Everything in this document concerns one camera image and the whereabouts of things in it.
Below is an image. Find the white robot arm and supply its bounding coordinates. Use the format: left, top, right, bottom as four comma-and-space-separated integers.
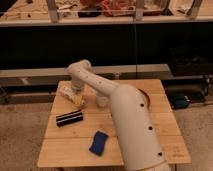
68, 60, 171, 171

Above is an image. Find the orange ceramic bowl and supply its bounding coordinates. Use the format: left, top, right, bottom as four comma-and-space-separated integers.
138, 88, 150, 108

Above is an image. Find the white paper cup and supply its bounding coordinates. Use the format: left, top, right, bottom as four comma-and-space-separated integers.
96, 92, 108, 107

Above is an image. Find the black striped block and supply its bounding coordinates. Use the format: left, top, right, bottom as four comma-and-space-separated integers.
56, 110, 83, 127

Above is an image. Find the wooden table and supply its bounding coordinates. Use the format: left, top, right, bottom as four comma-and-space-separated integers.
38, 79, 191, 168

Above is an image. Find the blue sponge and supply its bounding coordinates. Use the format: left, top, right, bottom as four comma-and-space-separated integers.
89, 131, 108, 156

